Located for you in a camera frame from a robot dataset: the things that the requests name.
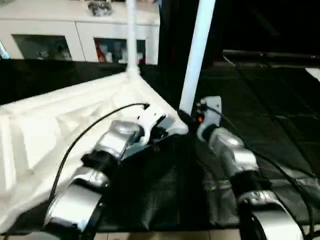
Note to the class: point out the white plastic table leg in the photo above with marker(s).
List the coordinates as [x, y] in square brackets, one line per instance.
[131, 35]
[197, 55]

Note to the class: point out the white plastic table top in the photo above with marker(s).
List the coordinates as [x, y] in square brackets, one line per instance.
[60, 125]

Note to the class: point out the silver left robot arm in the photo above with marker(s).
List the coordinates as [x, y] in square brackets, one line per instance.
[95, 170]

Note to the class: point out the black work mat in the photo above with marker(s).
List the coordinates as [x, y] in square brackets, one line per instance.
[165, 190]

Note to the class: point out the long black bar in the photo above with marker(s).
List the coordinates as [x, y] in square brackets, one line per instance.
[270, 55]

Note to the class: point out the large black cabinet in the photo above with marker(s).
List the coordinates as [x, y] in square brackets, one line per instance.
[250, 25]

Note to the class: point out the white board strip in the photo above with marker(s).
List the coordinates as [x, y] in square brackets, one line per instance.
[314, 74]

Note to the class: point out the white glass-door cabinet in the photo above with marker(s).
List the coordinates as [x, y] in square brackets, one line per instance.
[75, 27]

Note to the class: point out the small dark figurines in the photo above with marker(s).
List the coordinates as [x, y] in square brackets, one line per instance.
[52, 50]

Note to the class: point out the small grey metal object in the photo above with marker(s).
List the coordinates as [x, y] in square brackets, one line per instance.
[100, 6]

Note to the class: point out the light blue plastic object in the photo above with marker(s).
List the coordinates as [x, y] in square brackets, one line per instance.
[4, 50]

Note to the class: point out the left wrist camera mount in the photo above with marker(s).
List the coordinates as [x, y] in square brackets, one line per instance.
[150, 120]

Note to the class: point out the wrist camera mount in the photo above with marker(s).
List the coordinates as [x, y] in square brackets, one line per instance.
[150, 120]
[210, 110]

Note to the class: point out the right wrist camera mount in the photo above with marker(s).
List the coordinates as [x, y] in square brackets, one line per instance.
[210, 110]

